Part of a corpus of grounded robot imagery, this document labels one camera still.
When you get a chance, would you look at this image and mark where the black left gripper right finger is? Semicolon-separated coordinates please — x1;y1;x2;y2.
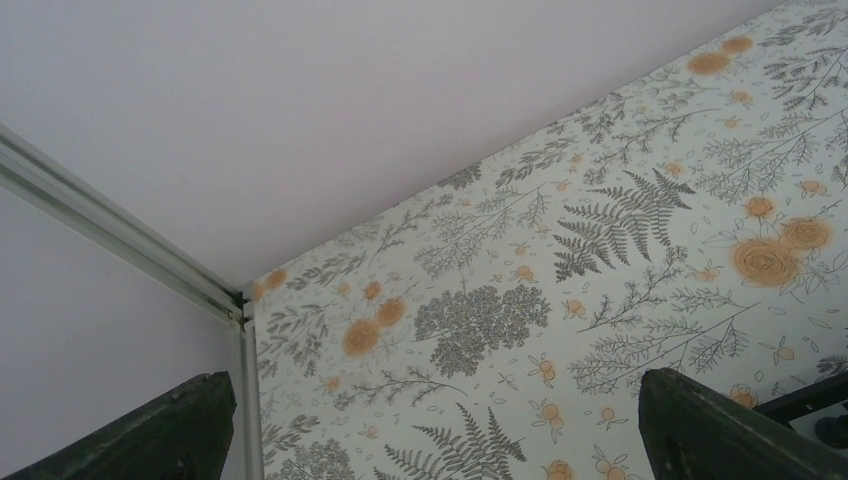
638;368;847;479

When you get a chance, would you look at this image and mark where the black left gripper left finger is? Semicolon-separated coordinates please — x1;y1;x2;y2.
7;371;237;479

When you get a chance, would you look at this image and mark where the black white chess board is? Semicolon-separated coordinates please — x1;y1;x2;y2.
754;372;847;457

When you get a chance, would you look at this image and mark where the floral patterned table mat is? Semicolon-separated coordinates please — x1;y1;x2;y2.
254;1;847;479

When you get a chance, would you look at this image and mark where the aluminium corner frame post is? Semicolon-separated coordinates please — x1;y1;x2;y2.
1;128;263;479

